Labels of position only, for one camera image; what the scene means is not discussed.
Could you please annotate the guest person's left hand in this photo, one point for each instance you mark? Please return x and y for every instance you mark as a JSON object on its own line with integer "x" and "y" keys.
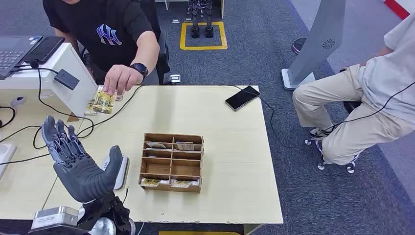
{"x": 121, "y": 79}

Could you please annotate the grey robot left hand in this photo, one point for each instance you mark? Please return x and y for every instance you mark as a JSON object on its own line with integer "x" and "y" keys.
{"x": 81, "y": 175}

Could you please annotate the ID card yellow tree print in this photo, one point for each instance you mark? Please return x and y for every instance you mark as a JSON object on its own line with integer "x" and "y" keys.
{"x": 103, "y": 103}

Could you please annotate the key card tree avenue print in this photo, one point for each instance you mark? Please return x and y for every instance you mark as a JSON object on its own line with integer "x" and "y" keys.
{"x": 185, "y": 146}

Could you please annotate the wooden card organizer box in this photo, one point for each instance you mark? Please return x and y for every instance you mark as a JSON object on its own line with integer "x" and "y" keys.
{"x": 181, "y": 168}

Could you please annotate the guest person's right forearm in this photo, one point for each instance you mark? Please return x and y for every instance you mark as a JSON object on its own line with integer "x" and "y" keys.
{"x": 64, "y": 37}

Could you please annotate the guest person's left forearm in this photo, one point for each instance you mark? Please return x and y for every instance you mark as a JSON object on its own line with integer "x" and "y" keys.
{"x": 147, "y": 52}

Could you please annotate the white card reader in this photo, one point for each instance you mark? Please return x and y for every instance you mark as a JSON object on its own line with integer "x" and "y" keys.
{"x": 124, "y": 168}

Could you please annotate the card stack yellow print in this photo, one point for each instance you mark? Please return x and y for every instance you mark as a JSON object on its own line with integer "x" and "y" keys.
{"x": 90, "y": 112}

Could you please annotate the guest person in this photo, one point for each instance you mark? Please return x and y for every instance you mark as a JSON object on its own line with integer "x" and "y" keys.
{"x": 97, "y": 19}

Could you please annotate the operator person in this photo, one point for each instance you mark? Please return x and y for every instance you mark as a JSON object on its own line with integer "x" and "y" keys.
{"x": 356, "y": 129}

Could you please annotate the black wristwatch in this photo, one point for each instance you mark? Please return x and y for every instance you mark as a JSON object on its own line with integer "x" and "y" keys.
{"x": 139, "y": 69}

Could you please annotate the white desk riser box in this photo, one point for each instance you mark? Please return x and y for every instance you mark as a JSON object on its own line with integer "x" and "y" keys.
{"x": 81, "y": 94}

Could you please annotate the black office chair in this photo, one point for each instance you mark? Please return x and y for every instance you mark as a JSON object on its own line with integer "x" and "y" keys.
{"x": 163, "y": 61}

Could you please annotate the small white floor box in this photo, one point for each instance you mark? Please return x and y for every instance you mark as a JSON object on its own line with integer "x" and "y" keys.
{"x": 175, "y": 78}

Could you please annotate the small black box device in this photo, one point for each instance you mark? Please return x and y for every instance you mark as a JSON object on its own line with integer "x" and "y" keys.
{"x": 66, "y": 79}

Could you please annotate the white flat device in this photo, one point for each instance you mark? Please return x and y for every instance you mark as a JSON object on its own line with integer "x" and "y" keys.
{"x": 6, "y": 159}

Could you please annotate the dark grey laptop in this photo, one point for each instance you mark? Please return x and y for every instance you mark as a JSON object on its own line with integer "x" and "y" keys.
{"x": 13, "y": 55}

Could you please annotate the black smartphone gold edge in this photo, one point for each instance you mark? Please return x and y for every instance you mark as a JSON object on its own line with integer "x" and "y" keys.
{"x": 242, "y": 98}

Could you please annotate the dark round floor object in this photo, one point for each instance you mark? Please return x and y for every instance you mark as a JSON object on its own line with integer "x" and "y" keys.
{"x": 297, "y": 45}

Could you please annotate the pale table leg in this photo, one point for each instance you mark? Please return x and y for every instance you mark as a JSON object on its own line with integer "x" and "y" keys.
{"x": 253, "y": 230}

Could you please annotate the grey kiosk stand white base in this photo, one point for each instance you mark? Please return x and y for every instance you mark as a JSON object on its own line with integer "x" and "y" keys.
{"x": 317, "y": 39}

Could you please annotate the stool with chrome casters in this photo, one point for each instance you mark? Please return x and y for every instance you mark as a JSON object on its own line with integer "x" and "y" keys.
{"x": 351, "y": 107}

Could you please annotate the white display board red stripe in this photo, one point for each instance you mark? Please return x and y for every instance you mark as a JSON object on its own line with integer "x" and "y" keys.
{"x": 397, "y": 8}

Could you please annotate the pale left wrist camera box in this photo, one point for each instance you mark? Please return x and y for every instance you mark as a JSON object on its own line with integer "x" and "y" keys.
{"x": 55, "y": 217}

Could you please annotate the white gantry frame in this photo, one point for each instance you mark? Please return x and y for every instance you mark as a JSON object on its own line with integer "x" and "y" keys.
{"x": 223, "y": 9}

